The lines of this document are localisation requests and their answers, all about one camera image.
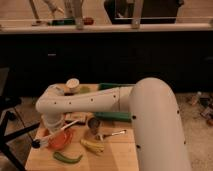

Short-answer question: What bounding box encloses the red object on shelf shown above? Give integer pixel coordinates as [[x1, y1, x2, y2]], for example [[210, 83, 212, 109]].
[[83, 17, 94, 25]]

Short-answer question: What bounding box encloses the black chair base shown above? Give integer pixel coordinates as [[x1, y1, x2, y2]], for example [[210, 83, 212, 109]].
[[0, 96, 41, 171]]

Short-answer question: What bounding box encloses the green chili pepper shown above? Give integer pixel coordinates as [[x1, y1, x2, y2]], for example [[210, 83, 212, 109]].
[[53, 152, 82, 164]]

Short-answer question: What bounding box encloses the red bowl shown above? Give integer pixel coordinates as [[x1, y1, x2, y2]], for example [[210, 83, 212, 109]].
[[44, 129, 74, 150]]

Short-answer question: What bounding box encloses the green object on shelf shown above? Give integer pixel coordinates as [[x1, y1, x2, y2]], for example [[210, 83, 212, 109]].
[[51, 19, 75, 26]]

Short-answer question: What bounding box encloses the yellow green sponge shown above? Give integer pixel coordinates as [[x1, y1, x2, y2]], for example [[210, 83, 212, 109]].
[[79, 86, 90, 93]]

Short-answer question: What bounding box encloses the wooden block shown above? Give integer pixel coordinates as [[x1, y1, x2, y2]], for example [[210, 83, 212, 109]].
[[65, 113, 87, 124]]

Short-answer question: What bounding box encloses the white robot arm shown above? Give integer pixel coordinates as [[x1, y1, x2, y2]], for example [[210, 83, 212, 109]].
[[36, 77, 192, 171]]

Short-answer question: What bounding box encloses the white cup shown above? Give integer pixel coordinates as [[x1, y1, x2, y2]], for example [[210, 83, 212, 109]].
[[66, 78, 80, 93]]

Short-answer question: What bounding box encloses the metal fork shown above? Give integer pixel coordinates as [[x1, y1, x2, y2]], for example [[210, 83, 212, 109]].
[[95, 130, 127, 141]]

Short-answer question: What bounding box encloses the black bristle brush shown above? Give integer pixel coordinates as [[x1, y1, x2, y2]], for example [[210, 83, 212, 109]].
[[31, 120, 78, 149]]

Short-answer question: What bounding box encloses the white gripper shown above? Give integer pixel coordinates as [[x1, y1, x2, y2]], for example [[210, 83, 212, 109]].
[[42, 115, 64, 133]]

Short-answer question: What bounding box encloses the metal measuring cup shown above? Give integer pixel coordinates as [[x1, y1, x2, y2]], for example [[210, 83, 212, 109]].
[[87, 117, 100, 135]]

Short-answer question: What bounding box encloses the yellow corn cob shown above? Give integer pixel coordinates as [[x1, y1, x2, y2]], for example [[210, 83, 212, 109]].
[[80, 139, 104, 153]]

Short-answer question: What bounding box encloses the green plastic tray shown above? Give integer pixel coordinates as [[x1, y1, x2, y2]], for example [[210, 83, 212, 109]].
[[94, 83, 131, 122]]

